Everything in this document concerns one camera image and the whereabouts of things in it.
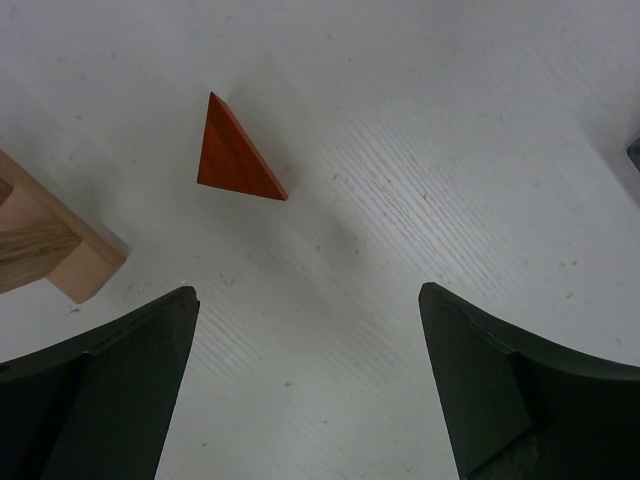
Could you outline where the orange triangular wood block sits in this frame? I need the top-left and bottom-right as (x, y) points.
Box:
(197, 92), (288, 201)

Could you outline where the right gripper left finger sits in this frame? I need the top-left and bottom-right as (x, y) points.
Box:
(1, 287), (199, 479)

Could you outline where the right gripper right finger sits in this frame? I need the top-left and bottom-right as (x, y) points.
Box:
(419, 283), (639, 479)

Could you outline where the long light wood block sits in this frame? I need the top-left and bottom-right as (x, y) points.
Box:
(1, 153), (125, 304)

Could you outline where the tan wood block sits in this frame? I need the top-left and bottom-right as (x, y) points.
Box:
(1, 222), (80, 293)

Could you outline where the smoky transparent plastic bin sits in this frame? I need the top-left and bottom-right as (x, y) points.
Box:
(626, 137), (640, 171)

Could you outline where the short light wood block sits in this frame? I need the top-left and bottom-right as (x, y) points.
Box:
(0, 179), (13, 205)

